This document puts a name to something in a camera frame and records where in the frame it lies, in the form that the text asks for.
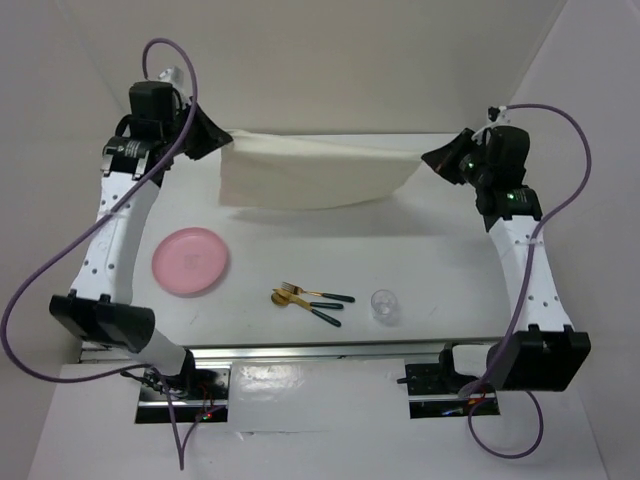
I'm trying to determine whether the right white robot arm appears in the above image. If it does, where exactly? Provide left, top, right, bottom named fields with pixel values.
left=422, top=126, right=591, bottom=395

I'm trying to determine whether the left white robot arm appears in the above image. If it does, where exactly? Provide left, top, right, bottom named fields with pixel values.
left=49, top=80, right=232, bottom=399

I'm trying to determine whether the pink plate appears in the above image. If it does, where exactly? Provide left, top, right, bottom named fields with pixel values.
left=151, top=227, right=229, bottom=297

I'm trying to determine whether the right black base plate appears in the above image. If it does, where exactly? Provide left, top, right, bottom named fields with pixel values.
left=397, top=362, right=500, bottom=419

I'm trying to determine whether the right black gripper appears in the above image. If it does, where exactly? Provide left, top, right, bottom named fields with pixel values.
left=425, top=128, right=495, bottom=188

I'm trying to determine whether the cream cloth placemat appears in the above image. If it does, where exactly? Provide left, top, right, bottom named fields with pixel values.
left=219, top=130, right=421, bottom=210

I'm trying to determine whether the gold spoon green handle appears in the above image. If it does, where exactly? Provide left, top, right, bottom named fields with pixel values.
left=271, top=292, right=344, bottom=310

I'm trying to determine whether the gold fork green handle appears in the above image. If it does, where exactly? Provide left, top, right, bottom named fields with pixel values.
left=281, top=282, right=356, bottom=303

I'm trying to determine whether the clear drinking glass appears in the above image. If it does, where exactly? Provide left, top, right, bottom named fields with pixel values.
left=370, top=289, right=400, bottom=327

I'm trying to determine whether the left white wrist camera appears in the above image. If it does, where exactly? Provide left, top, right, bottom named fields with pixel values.
left=156, top=66, right=191, bottom=110

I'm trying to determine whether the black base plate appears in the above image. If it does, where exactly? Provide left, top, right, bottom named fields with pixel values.
left=397, top=362, right=500, bottom=419
left=133, top=368, right=230, bottom=425

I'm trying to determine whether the front aluminium rail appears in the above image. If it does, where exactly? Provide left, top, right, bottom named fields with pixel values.
left=189, top=337, right=500, bottom=362

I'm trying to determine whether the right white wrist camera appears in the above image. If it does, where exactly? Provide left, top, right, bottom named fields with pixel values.
left=472, top=106, right=511, bottom=145

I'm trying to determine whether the gold knife green handle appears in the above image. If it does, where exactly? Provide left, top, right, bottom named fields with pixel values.
left=271, top=289, right=342, bottom=328

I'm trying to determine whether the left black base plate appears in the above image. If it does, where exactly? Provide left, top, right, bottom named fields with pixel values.
left=133, top=368, right=230, bottom=425

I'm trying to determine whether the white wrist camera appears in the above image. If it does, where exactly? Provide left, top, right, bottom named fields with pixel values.
left=472, top=106, right=511, bottom=145
left=156, top=66, right=191, bottom=110

